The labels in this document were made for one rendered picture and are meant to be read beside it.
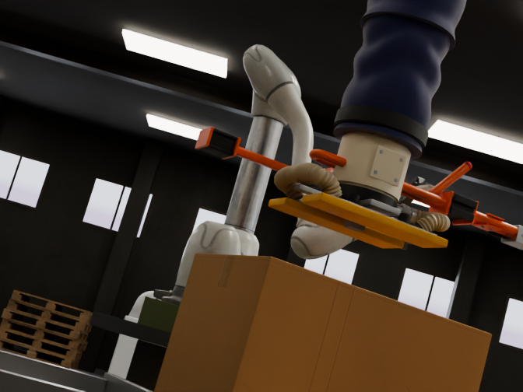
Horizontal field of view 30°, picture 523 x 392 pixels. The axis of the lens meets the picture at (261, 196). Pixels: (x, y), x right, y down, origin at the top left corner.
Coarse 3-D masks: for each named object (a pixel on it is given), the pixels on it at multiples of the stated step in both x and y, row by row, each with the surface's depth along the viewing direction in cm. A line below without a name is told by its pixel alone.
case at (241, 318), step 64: (256, 256) 205; (192, 320) 222; (256, 320) 197; (320, 320) 203; (384, 320) 210; (448, 320) 218; (192, 384) 211; (256, 384) 196; (320, 384) 203; (384, 384) 210; (448, 384) 217
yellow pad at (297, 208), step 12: (276, 204) 233; (288, 204) 229; (300, 204) 230; (300, 216) 238; (312, 216) 233; (324, 216) 233; (336, 216) 234; (336, 228) 239; (372, 240) 242; (384, 240) 239; (396, 240) 240
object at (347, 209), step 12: (312, 204) 218; (324, 204) 214; (336, 204) 213; (348, 204) 214; (348, 216) 220; (360, 216) 216; (372, 216) 216; (384, 216) 217; (408, 216) 224; (372, 228) 226; (384, 228) 221; (396, 228) 218; (408, 228) 219; (408, 240) 228; (420, 240) 224; (432, 240) 222; (444, 240) 223
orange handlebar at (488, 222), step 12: (240, 156) 248; (252, 156) 248; (264, 156) 250; (312, 156) 227; (324, 156) 225; (336, 156) 226; (276, 168) 251; (408, 192) 234; (420, 192) 235; (432, 204) 241; (444, 204) 237; (480, 216) 241; (492, 216) 243; (480, 228) 248; (492, 228) 244; (504, 228) 244; (516, 228) 245
